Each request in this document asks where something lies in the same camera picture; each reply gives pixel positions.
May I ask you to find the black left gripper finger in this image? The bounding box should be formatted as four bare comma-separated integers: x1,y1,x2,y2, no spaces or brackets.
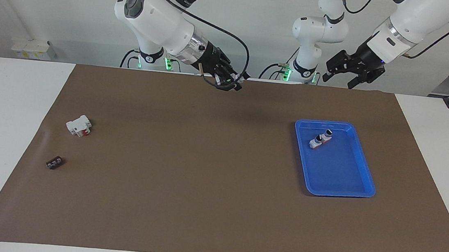
347,65,382,92
321,48,356,86

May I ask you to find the small dark electronic component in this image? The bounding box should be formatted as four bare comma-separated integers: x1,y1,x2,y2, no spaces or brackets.
45,156,64,171

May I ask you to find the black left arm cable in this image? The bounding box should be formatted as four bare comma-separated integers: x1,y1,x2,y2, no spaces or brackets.
402,0,449,63

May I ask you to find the white box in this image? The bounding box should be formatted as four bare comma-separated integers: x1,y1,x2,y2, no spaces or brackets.
9,36,58,62

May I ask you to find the brown table mat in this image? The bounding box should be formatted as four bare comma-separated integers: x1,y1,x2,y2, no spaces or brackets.
0,55,449,252

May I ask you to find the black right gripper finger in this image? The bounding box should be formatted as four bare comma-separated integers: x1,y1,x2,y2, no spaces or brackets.
213,77,243,93
224,62,252,82

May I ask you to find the blue plastic tray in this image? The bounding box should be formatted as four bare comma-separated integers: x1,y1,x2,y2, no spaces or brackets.
288,117,383,202

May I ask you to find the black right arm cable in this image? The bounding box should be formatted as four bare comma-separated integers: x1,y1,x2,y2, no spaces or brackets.
146,0,256,91

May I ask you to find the white red circuit breaker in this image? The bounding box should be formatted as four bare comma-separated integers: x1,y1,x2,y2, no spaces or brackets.
64,114,93,138

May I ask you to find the black base cable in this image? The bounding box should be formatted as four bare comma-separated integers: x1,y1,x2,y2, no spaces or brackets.
258,43,300,84
119,48,141,70

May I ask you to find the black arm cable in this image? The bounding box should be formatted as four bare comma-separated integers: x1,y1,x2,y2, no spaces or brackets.
146,0,256,91
402,0,449,63

